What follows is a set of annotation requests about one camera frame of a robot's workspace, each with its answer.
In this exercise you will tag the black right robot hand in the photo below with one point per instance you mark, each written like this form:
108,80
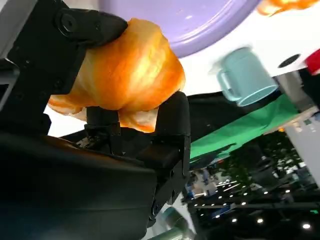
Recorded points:
62,187

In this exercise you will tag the orange white toy bread roll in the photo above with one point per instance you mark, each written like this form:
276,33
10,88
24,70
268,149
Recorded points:
287,5
130,70

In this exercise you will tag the green cloth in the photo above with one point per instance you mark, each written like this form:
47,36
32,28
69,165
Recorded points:
245,127

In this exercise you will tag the lilac plate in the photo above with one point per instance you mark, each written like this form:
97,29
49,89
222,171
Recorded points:
190,25

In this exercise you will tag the pale green mug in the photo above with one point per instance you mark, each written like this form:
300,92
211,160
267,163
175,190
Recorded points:
242,75

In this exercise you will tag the red object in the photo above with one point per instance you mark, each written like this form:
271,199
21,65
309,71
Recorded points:
313,62

